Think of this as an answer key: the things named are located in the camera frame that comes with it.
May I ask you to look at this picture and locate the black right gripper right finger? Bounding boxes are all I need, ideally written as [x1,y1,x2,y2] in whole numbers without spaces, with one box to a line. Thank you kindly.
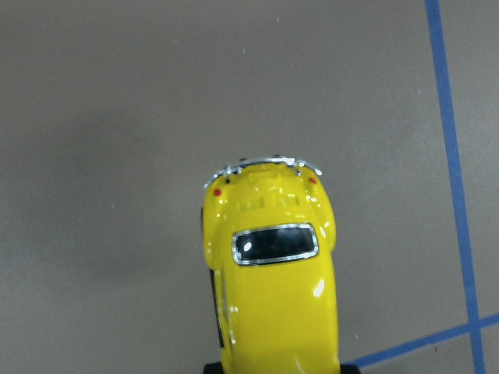
[340,364,358,374]

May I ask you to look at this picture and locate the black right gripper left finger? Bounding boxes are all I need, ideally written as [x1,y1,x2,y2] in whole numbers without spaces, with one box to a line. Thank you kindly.
[203,362,222,374]

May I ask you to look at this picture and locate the yellow beetle toy car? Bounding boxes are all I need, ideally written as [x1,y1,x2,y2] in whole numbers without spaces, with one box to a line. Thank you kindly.
[201,156,340,373]

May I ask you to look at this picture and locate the blue tape line near crosswise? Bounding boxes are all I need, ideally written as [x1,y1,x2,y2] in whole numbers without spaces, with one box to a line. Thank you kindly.
[354,312,499,369]

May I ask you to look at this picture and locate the blue tape line lengthwise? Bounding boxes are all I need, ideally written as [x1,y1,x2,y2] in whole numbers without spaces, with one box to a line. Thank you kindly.
[425,1,486,373]

